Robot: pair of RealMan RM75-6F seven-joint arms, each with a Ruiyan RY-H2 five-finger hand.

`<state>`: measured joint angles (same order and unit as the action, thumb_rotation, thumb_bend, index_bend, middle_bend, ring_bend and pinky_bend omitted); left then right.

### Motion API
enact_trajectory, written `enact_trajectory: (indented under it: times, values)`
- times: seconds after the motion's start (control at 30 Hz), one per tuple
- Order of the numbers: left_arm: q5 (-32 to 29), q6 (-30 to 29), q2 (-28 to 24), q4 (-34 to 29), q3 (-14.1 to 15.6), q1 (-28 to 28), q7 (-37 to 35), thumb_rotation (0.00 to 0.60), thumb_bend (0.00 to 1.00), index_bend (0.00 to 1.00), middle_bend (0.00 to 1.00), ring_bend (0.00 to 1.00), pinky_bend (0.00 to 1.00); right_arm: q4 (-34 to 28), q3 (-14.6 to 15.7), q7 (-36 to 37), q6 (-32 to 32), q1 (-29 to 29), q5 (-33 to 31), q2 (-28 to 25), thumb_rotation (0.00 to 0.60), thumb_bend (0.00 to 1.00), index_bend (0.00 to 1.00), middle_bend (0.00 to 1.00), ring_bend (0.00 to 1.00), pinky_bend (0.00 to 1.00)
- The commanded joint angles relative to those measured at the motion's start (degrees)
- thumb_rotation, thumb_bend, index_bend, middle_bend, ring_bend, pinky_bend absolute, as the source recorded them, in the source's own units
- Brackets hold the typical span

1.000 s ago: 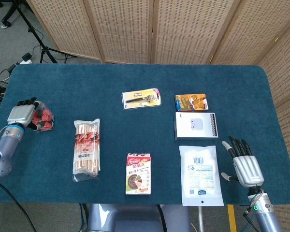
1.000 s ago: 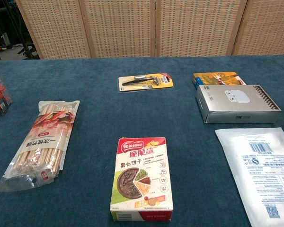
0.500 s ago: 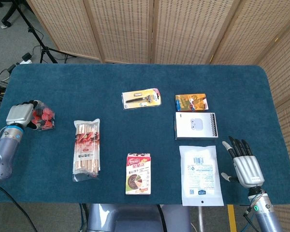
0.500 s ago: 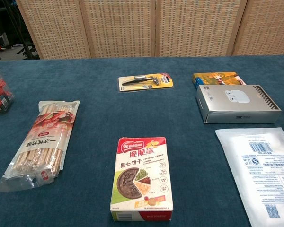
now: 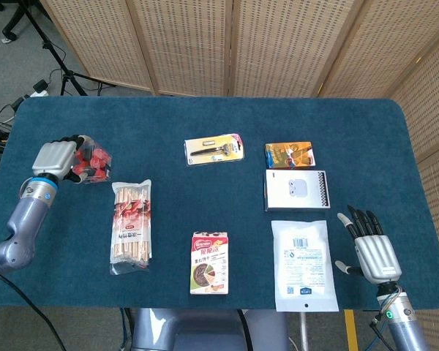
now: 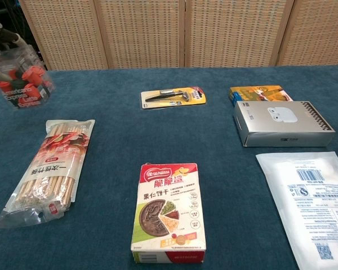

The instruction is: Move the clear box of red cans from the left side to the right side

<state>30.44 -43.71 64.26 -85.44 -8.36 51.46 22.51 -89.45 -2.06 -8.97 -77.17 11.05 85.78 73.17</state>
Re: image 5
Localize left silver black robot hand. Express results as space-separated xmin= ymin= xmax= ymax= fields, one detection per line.
xmin=31 ymin=134 xmax=92 ymax=184

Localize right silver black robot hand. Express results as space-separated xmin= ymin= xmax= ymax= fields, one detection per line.
xmin=335 ymin=205 xmax=403 ymax=284

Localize transparent box red black capsules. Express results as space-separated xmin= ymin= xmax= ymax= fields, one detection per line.
xmin=71 ymin=135 xmax=113 ymax=184

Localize white earbuds box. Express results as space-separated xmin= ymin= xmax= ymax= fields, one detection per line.
xmin=264 ymin=169 xmax=331 ymax=212

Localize orange small package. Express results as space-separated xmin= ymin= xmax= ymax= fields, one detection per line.
xmin=265 ymin=141 xmax=316 ymax=171

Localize red white wafer box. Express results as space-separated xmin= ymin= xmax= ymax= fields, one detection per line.
xmin=189 ymin=230 xmax=230 ymax=295

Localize white power strip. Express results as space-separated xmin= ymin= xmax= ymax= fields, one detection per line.
xmin=29 ymin=80 xmax=50 ymax=98

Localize white pouch with barcode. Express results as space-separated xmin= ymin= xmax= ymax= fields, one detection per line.
xmin=270 ymin=219 xmax=339 ymax=312

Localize bamboo chopsticks plastic pack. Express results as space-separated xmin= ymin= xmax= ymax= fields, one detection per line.
xmin=109 ymin=178 xmax=155 ymax=276

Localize white table leg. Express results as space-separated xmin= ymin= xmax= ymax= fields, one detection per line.
xmin=299 ymin=310 xmax=310 ymax=351

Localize black tripod stand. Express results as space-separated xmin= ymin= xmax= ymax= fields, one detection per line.
xmin=18 ymin=0 xmax=116 ymax=97

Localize black office chair base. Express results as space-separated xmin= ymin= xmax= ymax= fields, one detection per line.
xmin=0 ymin=0 xmax=25 ymax=41

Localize blue felt table cloth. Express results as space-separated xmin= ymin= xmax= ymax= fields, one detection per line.
xmin=0 ymin=95 xmax=439 ymax=312

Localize razor yellow blister pack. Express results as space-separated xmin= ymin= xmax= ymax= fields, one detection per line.
xmin=184 ymin=133 xmax=246 ymax=168

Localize grey-blue robot torso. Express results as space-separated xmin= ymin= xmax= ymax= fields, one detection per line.
xmin=131 ymin=308 xmax=290 ymax=351

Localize wicker folding screen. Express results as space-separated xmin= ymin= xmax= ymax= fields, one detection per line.
xmin=40 ymin=0 xmax=439 ymax=351

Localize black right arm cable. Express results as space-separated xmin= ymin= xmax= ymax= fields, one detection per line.
xmin=368 ymin=314 xmax=389 ymax=351

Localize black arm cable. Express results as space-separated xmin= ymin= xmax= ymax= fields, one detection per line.
xmin=0 ymin=266 xmax=67 ymax=351
xmin=368 ymin=314 xmax=389 ymax=351

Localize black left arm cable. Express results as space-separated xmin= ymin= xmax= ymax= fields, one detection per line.
xmin=0 ymin=266 xmax=67 ymax=351

